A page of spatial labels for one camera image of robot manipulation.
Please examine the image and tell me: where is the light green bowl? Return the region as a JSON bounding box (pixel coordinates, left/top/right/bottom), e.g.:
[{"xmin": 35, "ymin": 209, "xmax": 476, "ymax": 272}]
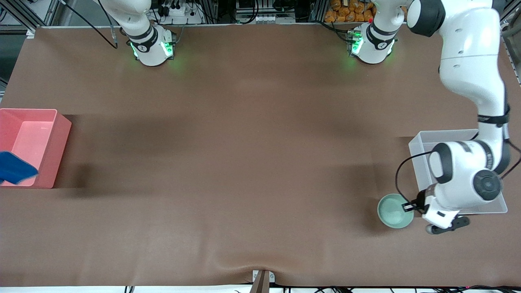
[{"xmin": 377, "ymin": 193, "xmax": 415, "ymax": 229}]

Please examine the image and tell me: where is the blue cloth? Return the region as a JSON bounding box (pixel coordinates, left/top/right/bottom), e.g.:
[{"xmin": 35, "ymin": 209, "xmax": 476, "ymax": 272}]
[{"xmin": 0, "ymin": 151, "xmax": 39, "ymax": 185}]

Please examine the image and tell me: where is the clear plastic bin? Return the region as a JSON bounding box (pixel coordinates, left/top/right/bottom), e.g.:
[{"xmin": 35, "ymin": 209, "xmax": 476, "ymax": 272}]
[{"xmin": 408, "ymin": 129, "xmax": 508, "ymax": 215}]

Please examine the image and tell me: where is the brown table mat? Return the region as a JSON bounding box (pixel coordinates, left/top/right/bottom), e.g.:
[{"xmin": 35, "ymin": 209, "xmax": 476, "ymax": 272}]
[{"xmin": 0, "ymin": 22, "xmax": 521, "ymax": 287}]

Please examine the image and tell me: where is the orange bagged items pile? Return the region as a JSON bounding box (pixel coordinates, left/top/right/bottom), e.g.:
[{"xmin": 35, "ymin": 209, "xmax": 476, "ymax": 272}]
[{"xmin": 324, "ymin": 0, "xmax": 377, "ymax": 23}]

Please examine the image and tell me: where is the white power strip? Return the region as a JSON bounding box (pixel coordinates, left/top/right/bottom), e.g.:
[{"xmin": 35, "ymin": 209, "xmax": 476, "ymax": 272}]
[{"xmin": 157, "ymin": 0, "xmax": 205, "ymax": 25}]

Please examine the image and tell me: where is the pink plastic bin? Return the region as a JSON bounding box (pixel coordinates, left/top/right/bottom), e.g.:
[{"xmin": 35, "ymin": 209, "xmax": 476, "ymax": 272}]
[{"xmin": 0, "ymin": 108, "xmax": 72, "ymax": 189}]

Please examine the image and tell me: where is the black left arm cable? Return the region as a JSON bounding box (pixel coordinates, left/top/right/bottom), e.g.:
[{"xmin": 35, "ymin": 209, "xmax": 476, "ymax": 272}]
[{"xmin": 395, "ymin": 151, "xmax": 433, "ymax": 205}]

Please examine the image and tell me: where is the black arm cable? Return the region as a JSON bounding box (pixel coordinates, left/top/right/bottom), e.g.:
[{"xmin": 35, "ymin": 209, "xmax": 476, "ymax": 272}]
[
  {"xmin": 395, "ymin": 151, "xmax": 433, "ymax": 205},
  {"xmin": 61, "ymin": 0, "xmax": 119, "ymax": 50}
]

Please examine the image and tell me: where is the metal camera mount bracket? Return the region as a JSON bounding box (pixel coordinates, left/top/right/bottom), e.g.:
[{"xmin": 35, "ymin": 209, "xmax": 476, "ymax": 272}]
[{"xmin": 250, "ymin": 269, "xmax": 276, "ymax": 293}]

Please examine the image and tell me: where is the aluminium frame profile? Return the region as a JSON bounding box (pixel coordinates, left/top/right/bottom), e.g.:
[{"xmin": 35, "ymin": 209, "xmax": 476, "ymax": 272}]
[
  {"xmin": 0, "ymin": 0, "xmax": 61, "ymax": 35},
  {"xmin": 499, "ymin": 8, "xmax": 521, "ymax": 86}
]

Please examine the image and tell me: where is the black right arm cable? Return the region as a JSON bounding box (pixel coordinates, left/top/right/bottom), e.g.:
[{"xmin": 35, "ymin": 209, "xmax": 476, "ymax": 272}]
[{"xmin": 61, "ymin": 0, "xmax": 119, "ymax": 50}]

